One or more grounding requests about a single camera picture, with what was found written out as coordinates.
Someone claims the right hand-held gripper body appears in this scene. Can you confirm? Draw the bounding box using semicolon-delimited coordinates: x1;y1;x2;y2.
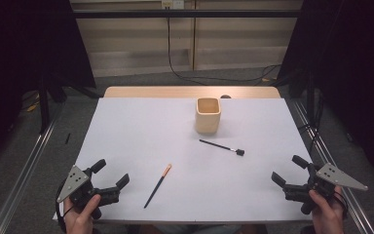
283;162;369;215

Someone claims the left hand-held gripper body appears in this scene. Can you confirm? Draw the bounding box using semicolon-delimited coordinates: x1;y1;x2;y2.
56;165;122;221

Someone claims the dark pen with orange end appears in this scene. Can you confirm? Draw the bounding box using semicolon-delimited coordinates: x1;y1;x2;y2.
143;163;173;210

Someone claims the black pen with cap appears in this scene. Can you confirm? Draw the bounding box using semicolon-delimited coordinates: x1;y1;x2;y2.
199;138;245;157

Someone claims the beige square cup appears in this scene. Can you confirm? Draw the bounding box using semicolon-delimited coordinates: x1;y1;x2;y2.
194;97;222;135

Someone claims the person's left hand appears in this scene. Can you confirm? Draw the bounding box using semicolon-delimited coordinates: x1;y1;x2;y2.
62;194;102;234

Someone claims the person's right hand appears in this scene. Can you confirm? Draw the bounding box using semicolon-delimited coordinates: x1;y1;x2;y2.
308;185;346;234

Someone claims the white board sheet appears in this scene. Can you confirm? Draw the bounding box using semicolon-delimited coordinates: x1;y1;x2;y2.
52;97;316;225

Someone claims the black metal stand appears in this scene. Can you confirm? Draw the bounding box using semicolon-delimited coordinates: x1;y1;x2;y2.
38;74;52;135
306;71;316;125

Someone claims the black curtain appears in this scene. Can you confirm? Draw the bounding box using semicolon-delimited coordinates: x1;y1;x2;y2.
0;0;96;174
277;0;374;186

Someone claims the black horizontal bar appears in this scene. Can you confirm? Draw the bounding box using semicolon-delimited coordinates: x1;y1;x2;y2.
72;9;301;19

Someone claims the aluminium rail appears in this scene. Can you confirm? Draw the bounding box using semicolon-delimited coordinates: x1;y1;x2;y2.
293;98;374;234
0;110;62;234

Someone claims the right hand-held gripper cable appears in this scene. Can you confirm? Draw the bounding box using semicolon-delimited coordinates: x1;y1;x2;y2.
333;190;351;219

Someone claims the hand-held gripper cable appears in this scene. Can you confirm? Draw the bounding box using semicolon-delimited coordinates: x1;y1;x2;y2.
333;190;351;219
55;181;76;234

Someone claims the left hand-held gripper cable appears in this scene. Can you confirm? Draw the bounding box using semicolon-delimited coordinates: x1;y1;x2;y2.
55;181;76;234

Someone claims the thin black cable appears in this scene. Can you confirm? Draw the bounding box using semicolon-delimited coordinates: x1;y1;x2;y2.
298;92;325;154

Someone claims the black cable on floor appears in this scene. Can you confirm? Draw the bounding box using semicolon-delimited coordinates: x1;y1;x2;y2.
166;6;281;86

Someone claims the white wall socket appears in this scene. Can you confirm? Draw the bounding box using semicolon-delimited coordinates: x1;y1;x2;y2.
161;0;185;10

